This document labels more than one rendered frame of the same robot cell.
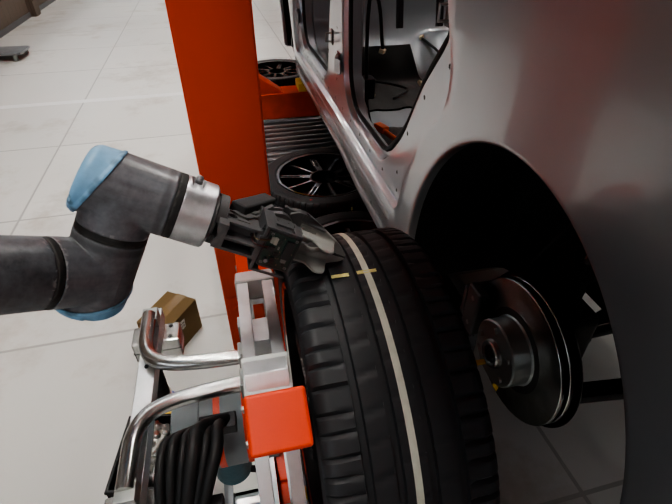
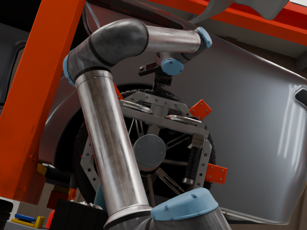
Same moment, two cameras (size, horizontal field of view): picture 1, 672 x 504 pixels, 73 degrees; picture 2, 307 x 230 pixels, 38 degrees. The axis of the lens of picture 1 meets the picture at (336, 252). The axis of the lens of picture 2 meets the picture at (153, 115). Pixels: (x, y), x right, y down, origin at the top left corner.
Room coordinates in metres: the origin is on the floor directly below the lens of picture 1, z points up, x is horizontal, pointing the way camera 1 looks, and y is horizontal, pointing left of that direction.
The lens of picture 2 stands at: (0.16, 2.06, 0.53)
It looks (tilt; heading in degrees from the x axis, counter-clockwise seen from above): 15 degrees up; 281
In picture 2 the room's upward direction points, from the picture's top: 15 degrees clockwise
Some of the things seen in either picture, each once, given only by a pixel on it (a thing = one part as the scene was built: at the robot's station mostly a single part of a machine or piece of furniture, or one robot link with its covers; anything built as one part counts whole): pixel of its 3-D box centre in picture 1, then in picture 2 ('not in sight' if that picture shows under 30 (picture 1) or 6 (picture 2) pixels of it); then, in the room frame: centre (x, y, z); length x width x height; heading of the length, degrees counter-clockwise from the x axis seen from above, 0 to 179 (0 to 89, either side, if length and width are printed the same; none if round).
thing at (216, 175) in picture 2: not in sight; (214, 174); (0.20, 0.04, 0.85); 0.09 x 0.08 x 0.07; 13
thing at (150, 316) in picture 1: (190, 323); (137, 104); (0.58, 0.26, 1.03); 0.19 x 0.18 x 0.11; 103
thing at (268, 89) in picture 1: (281, 87); not in sight; (3.01, 0.35, 0.69); 0.52 x 0.17 x 0.35; 103
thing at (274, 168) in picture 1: (324, 191); not in sight; (2.19, 0.06, 0.39); 0.66 x 0.66 x 0.24
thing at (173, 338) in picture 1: (158, 341); not in sight; (0.63, 0.36, 0.93); 0.09 x 0.05 x 0.05; 103
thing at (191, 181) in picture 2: not in sight; (192, 164); (0.29, 0.31, 0.83); 0.04 x 0.04 x 0.16
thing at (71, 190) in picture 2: not in sight; (63, 192); (1.58, -2.09, 0.69); 0.52 x 0.17 x 0.35; 103
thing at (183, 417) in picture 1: (235, 424); (148, 153); (0.49, 0.19, 0.85); 0.21 x 0.14 x 0.14; 103
